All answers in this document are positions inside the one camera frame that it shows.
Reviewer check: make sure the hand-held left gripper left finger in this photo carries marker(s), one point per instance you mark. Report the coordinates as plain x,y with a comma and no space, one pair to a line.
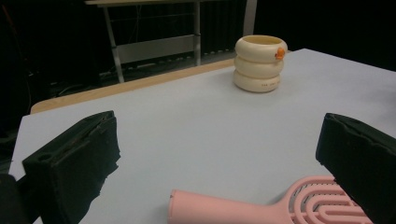
71,168

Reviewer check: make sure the grey metal desk frame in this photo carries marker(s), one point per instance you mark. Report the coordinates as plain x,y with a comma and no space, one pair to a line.
155,48

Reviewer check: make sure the white table mat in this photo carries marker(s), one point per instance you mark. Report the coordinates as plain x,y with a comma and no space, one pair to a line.
202,124

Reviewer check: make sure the pink hair brush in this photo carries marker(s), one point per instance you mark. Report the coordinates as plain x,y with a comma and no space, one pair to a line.
218,208

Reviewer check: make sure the cream ringed holder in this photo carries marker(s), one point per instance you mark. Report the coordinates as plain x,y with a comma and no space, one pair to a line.
258,68

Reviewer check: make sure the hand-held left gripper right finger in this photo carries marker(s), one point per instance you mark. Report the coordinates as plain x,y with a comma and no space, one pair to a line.
364,161

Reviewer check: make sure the wooden table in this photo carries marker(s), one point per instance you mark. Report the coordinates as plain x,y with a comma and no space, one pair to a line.
124,87

